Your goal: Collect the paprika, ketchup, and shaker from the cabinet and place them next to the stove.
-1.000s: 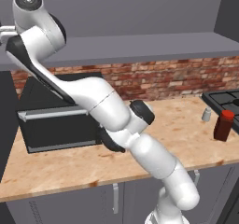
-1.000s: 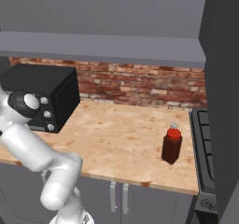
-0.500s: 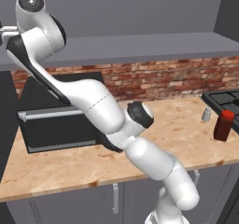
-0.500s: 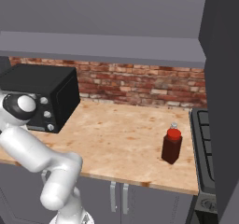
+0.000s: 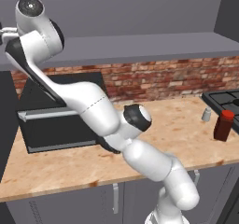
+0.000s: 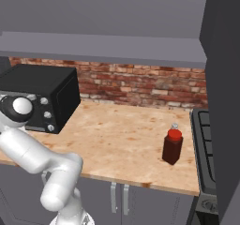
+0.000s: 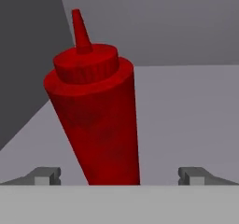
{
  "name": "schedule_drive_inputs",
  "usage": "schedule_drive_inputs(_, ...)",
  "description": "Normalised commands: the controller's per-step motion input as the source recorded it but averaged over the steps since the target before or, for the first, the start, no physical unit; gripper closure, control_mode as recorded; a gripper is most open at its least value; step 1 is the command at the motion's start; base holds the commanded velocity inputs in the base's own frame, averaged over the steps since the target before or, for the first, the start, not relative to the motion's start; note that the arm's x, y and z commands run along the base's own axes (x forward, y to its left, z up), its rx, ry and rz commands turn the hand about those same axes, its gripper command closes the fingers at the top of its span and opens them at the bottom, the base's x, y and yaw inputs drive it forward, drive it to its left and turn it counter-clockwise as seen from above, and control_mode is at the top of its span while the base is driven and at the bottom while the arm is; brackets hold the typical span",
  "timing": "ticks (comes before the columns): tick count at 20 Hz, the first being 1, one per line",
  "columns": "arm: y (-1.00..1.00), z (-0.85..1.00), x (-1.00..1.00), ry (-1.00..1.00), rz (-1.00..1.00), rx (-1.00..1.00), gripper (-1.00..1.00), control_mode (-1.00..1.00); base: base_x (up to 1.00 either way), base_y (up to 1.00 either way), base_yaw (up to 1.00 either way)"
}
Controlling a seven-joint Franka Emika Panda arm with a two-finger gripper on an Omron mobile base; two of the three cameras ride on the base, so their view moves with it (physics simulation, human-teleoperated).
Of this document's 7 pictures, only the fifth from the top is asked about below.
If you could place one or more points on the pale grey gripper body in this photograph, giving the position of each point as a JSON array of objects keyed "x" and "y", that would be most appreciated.
[{"x": 8, "y": 31}]

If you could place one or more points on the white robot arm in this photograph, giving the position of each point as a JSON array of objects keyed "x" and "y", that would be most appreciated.
[{"x": 99, "y": 109}]

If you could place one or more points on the small white shaker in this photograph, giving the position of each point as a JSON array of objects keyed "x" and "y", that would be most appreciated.
[{"x": 206, "y": 114}]

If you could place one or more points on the dark grey tall cabinet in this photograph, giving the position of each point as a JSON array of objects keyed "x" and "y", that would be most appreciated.
[{"x": 228, "y": 13}]

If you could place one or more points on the dark red ketchup bottle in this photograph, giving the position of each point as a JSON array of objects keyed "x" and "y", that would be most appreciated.
[{"x": 224, "y": 126}]

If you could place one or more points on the dark fridge side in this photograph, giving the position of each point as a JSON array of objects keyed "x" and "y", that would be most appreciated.
[{"x": 7, "y": 122}]

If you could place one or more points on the black microwave oven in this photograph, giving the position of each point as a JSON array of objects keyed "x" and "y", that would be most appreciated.
[{"x": 56, "y": 131}]

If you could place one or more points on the black hob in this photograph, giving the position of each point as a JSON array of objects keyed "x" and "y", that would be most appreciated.
[{"x": 225, "y": 100}]

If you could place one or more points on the dark oven front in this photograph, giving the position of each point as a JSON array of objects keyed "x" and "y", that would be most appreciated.
[{"x": 231, "y": 204}]

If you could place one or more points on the grey wall cabinet run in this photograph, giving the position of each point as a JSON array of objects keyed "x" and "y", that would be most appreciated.
[{"x": 140, "y": 48}]

